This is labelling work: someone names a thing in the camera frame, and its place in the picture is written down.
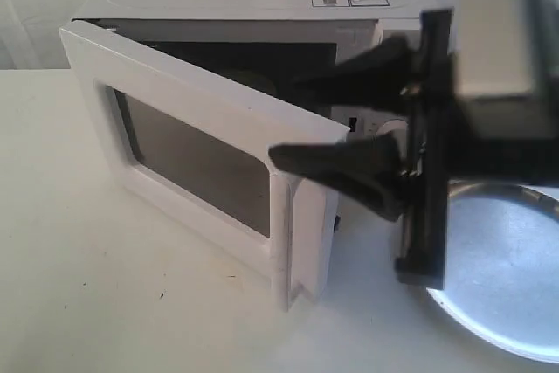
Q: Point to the white microwave oven body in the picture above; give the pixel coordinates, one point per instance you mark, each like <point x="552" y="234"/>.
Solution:
<point x="351" y="30"/>

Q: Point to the round silver metal tray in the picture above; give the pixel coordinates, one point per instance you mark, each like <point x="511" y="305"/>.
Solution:
<point x="501" y="269"/>

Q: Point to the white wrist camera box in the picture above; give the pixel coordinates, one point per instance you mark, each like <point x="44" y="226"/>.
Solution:
<point x="507" y="67"/>

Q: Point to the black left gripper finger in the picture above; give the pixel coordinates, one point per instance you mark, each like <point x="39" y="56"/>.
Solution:
<point x="370" y="171"/>

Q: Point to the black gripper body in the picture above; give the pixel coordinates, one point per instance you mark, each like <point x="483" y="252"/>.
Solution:
<point x="442" y="147"/>

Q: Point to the white microwave door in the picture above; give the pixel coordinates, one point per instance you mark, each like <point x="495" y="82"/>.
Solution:
<point x="188" y="124"/>

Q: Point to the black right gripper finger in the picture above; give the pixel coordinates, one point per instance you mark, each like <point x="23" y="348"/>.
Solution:
<point x="373" y="79"/>

